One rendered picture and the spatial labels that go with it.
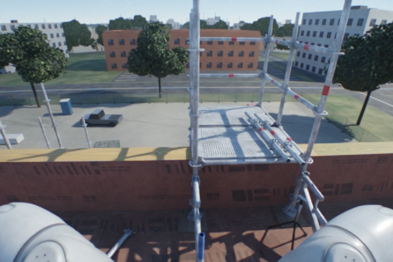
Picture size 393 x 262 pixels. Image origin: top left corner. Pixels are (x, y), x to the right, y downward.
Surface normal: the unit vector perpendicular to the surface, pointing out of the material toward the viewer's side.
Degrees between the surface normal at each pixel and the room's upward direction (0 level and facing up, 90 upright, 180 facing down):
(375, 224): 2
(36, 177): 90
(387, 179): 90
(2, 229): 17
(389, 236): 25
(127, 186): 90
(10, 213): 5
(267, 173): 90
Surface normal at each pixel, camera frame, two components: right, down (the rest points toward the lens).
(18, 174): 0.05, 0.45
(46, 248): 0.00, -0.58
